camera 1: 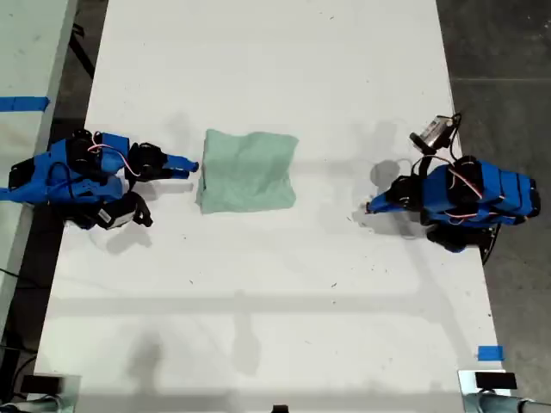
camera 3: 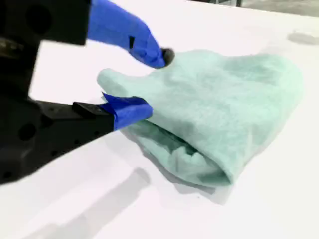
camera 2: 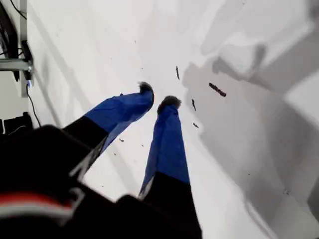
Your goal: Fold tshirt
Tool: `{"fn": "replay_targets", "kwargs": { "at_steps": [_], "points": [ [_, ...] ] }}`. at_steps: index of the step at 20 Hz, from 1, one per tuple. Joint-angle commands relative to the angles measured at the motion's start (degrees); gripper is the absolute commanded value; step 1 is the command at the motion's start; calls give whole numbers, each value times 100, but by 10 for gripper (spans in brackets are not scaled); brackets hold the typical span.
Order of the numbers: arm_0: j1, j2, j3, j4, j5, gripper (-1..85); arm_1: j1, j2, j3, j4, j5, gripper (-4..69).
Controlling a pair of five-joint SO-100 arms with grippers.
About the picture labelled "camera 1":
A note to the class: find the pale green T-shirt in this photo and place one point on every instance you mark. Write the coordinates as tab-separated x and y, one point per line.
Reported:
247	172

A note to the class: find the pale grey side table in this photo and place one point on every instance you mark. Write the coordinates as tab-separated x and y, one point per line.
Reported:
26	51

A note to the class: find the grey metal bracket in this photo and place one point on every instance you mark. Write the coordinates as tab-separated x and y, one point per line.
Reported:
467	383
72	387

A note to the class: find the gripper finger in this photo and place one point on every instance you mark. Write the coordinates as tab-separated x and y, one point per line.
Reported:
176	175
181	164
381	204
387	210

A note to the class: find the small black object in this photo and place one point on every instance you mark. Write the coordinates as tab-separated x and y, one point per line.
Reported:
280	409

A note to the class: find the black camera stalk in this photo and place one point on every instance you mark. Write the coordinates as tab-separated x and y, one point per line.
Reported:
142	211
424	161

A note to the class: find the black metal frame leg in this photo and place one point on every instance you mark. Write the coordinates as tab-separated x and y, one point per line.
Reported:
82	49

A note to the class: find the blue tape rectangle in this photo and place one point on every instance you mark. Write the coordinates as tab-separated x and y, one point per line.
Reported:
490	353

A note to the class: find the black camera box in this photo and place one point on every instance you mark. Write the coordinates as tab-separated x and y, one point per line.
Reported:
114	216
435	131

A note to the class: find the long blue tape strip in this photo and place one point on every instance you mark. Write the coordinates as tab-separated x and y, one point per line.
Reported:
21	104

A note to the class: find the small black box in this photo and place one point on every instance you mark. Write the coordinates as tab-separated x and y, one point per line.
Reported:
43	384
495	380

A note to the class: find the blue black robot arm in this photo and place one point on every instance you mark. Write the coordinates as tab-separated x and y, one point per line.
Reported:
508	193
34	180

